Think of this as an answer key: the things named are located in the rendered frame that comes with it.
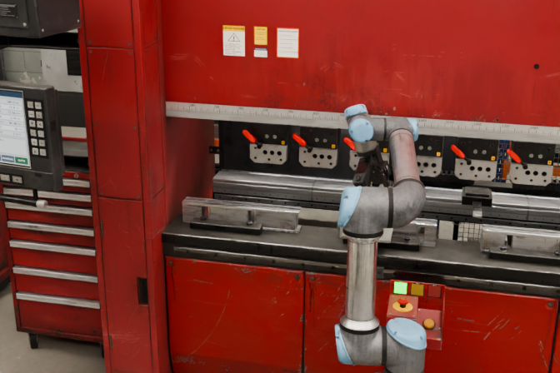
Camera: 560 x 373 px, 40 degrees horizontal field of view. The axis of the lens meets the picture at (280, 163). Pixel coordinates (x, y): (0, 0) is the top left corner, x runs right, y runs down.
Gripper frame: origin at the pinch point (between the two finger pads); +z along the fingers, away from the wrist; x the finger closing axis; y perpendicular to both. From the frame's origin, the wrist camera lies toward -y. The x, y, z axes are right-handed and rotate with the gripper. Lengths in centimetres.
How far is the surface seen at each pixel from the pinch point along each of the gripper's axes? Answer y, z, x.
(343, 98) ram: 29.9, -32.9, 21.2
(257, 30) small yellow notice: 20, -67, 43
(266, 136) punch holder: 18, -26, 53
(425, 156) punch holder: 39.1, -3.4, -0.6
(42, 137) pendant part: -61, -57, 79
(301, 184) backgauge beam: 45, 4, 65
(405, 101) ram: 38.1, -25.7, 0.8
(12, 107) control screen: -63, -70, 86
